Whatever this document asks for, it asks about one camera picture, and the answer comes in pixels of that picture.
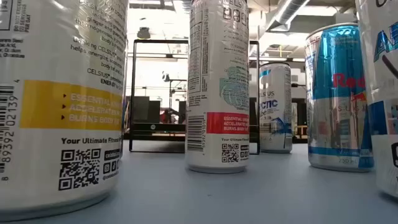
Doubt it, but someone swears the white Celsius Peach Vibe can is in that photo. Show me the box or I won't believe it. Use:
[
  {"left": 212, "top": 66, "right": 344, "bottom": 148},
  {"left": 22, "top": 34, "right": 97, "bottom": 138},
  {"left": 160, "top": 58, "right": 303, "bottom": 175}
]
[{"left": 185, "top": 0, "right": 251, "bottom": 174}]

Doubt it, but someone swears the white Celsius Arctic Vibe can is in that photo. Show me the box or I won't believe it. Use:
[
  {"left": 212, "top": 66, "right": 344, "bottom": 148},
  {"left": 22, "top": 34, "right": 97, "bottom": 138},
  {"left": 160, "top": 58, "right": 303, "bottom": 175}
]
[
  {"left": 354, "top": 0, "right": 398, "bottom": 198},
  {"left": 259, "top": 62, "right": 294, "bottom": 154}
]

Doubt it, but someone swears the white Celsius can yellow band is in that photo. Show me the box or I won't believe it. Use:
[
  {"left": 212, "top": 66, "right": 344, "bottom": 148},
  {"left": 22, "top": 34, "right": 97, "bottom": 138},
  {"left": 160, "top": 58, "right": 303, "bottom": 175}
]
[{"left": 0, "top": 0, "right": 129, "bottom": 220}]

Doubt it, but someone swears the blue table mat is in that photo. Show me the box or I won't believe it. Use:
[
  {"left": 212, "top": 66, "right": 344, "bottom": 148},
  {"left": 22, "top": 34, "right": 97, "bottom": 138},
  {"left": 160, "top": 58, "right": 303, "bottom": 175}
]
[{"left": 0, "top": 139, "right": 398, "bottom": 224}]

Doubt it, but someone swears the black cabinet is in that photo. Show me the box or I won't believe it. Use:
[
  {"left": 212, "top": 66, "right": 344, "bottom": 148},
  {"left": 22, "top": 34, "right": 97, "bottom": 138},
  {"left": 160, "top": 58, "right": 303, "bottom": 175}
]
[{"left": 133, "top": 95, "right": 162, "bottom": 124}]

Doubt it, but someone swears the wooden shelf black metal frame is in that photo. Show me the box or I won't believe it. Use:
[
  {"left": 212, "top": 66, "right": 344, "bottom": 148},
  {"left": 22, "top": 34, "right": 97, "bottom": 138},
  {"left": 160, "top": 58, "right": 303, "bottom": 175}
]
[{"left": 129, "top": 39, "right": 261, "bottom": 156}]

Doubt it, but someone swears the silver ceiling duct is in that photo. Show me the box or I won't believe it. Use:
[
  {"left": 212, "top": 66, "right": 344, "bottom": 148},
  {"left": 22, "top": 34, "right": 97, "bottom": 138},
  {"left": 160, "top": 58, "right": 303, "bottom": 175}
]
[{"left": 266, "top": 0, "right": 312, "bottom": 32}]

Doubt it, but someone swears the blue silver Red Bull can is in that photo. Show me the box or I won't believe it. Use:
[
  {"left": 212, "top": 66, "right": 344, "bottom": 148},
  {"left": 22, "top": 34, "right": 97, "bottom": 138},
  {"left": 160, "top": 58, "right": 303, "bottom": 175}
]
[{"left": 305, "top": 22, "right": 375, "bottom": 173}]

